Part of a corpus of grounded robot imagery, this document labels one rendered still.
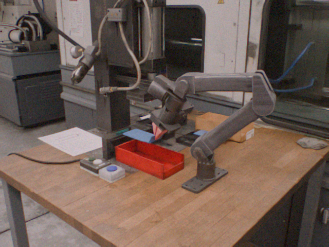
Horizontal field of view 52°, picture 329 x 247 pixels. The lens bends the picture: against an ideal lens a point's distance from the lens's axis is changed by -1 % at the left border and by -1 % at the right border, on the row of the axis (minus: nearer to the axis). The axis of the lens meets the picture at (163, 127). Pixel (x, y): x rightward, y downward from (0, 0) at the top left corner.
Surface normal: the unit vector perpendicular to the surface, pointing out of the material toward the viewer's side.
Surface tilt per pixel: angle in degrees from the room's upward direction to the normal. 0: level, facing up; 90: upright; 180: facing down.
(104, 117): 90
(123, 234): 0
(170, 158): 90
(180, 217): 0
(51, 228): 0
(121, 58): 90
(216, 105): 90
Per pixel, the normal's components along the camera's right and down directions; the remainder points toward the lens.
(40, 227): 0.00, -0.94
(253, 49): -0.70, 0.24
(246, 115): -0.53, 0.39
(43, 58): 0.71, 0.23
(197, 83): -0.36, 0.26
